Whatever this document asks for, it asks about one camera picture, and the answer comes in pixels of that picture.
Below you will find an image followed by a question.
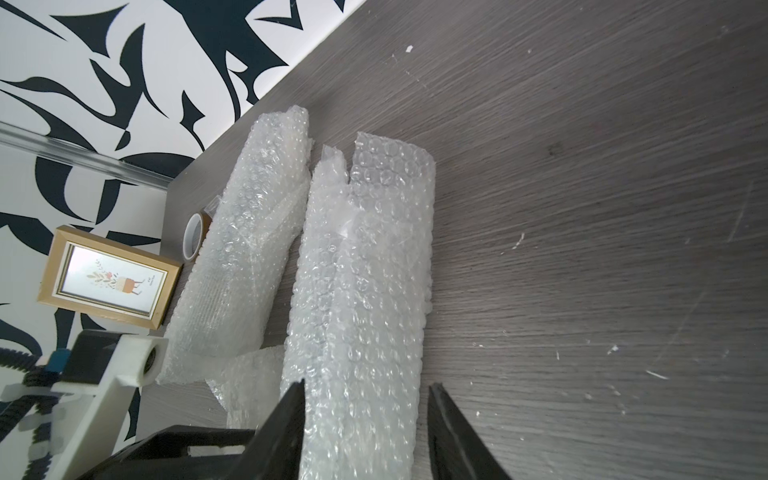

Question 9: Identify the brown tape roll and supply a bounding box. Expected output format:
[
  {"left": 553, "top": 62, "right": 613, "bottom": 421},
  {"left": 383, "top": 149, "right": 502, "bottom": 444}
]
[{"left": 182, "top": 211, "right": 211, "bottom": 262}]

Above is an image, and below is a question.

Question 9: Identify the bubble wrap sheet around vase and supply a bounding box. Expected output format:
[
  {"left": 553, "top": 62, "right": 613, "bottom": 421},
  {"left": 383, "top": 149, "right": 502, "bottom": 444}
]
[{"left": 206, "top": 131, "right": 437, "bottom": 480}]

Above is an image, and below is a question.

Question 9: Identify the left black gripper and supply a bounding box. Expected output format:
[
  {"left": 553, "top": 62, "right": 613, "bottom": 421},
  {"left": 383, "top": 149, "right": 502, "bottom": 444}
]
[{"left": 80, "top": 425, "right": 255, "bottom": 480}]

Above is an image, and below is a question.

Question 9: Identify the wooden framed picture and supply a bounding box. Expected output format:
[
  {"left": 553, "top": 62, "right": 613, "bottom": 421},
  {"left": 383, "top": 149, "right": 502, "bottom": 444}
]
[{"left": 37, "top": 226, "right": 182, "bottom": 330}]

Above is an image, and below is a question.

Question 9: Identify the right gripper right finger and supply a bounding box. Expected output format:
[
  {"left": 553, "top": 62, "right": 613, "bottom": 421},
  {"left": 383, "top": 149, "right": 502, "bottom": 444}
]
[{"left": 427, "top": 383, "right": 510, "bottom": 480}]

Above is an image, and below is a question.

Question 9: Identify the bubble wrap bundle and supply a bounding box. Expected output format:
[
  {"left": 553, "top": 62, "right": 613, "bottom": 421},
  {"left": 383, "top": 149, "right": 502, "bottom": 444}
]
[{"left": 157, "top": 106, "right": 312, "bottom": 384}]

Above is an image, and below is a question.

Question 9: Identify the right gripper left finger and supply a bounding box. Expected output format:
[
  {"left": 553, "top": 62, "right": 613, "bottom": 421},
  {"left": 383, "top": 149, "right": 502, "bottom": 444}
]
[{"left": 226, "top": 380, "right": 305, "bottom": 480}]

